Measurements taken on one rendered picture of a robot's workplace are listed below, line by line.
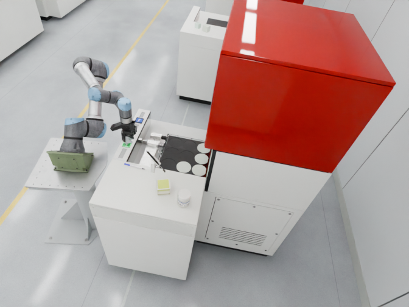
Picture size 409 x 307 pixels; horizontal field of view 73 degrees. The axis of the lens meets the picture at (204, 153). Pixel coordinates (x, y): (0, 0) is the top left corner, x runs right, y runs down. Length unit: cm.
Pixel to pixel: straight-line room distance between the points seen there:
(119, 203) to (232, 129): 76
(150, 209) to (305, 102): 99
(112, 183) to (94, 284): 102
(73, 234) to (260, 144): 185
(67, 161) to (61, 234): 94
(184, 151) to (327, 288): 170
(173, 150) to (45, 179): 86
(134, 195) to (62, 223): 123
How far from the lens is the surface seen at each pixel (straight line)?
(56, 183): 202
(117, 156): 189
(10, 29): 513
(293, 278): 271
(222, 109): 139
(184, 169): 189
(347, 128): 151
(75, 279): 257
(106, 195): 171
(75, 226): 276
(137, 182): 174
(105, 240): 206
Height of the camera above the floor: 235
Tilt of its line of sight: 46 degrees down
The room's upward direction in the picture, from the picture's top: 10 degrees clockwise
